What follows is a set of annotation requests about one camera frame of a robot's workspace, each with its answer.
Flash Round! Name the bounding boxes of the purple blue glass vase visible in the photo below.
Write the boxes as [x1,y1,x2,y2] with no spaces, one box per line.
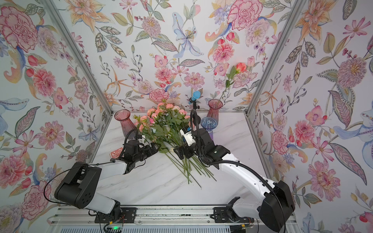
[201,117,218,140]

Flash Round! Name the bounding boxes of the red playing card box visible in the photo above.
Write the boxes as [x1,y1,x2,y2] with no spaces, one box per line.
[110,147,123,159]

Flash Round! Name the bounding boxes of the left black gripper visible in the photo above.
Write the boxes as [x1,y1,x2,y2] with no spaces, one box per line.
[133,141,161,163]

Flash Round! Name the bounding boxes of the pink flower bouquet green stems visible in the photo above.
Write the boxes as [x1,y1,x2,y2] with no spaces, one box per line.
[134,102,214,183]

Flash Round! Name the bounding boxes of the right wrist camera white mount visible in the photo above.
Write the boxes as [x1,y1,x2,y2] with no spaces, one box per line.
[179,126,196,146]

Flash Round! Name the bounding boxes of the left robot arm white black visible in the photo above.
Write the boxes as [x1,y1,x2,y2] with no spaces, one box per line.
[54,140,160,220]

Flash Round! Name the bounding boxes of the single red pink rose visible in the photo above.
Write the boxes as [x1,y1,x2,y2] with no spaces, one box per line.
[219,63,247,101]

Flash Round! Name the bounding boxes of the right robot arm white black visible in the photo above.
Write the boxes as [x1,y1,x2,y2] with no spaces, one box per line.
[174,127,295,233]

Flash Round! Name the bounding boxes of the blue microphone on black stand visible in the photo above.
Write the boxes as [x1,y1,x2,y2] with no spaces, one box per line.
[189,91,201,126]

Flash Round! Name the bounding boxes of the red glass vase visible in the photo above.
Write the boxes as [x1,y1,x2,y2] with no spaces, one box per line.
[207,99,223,123]

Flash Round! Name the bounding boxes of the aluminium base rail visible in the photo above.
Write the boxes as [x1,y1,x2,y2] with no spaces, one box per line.
[46,204,298,233]

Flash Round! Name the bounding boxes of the smoky pink glass vase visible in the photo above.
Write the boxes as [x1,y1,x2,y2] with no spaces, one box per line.
[114,109,136,140]

